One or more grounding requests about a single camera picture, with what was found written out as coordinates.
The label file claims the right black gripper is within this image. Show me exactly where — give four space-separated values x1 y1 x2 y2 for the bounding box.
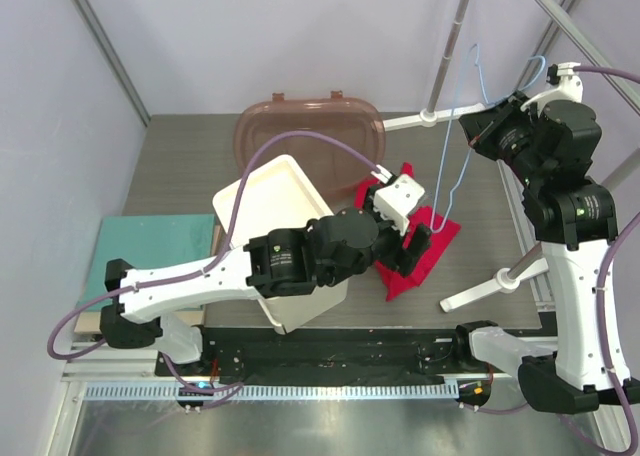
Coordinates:
461 91 546 187

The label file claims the red t shirt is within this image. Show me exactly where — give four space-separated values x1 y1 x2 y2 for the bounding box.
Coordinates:
352 161 462 303

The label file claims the light blue wire hanger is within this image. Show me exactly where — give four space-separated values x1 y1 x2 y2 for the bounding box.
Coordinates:
430 44 546 235

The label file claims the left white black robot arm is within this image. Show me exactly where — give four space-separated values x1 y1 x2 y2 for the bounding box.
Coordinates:
100 175 431 375

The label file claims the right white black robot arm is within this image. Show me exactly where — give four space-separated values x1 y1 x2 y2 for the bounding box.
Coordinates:
451 92 639 415

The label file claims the metal clothes rack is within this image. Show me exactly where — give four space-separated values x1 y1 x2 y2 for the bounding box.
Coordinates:
383 0 640 313

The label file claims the brown translucent plastic lid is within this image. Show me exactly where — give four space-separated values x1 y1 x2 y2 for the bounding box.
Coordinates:
233 91 386 203

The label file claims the white plastic storage box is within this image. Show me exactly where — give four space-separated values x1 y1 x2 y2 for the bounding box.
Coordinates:
230 155 348 334

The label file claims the teal book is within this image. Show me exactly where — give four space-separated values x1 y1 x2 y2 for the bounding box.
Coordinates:
78 214 215 305

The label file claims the beige board under book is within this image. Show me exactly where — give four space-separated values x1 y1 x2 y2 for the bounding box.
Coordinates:
74 224 224 334

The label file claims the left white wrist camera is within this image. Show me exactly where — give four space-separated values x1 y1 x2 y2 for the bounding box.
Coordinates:
371 165 426 236

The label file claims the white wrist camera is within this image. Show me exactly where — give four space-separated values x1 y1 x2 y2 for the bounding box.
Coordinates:
371 165 426 236
520 62 584 113

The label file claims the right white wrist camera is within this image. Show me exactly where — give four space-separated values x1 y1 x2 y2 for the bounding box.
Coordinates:
520 62 584 113

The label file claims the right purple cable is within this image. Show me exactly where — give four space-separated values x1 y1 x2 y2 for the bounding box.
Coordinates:
474 65 640 452

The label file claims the purple cable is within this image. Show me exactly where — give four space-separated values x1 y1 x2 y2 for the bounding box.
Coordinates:
474 65 640 452
46 130 389 408

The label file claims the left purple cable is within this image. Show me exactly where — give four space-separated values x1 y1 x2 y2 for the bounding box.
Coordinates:
46 130 389 408

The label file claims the white slotted cable duct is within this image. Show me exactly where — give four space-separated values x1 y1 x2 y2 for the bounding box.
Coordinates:
84 380 459 402

